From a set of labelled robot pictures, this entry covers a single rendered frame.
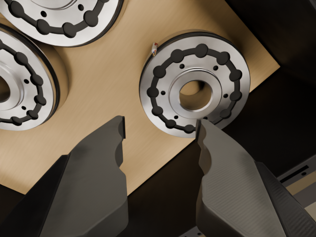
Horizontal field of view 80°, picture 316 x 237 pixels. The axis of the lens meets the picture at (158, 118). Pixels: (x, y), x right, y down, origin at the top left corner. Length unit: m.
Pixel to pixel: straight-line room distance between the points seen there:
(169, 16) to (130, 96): 0.09
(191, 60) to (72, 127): 0.16
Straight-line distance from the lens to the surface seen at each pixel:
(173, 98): 0.17
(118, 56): 0.20
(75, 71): 0.22
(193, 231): 0.20
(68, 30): 0.18
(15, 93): 0.21
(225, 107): 0.19
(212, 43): 0.17
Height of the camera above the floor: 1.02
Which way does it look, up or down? 60 degrees down
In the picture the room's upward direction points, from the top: 180 degrees clockwise
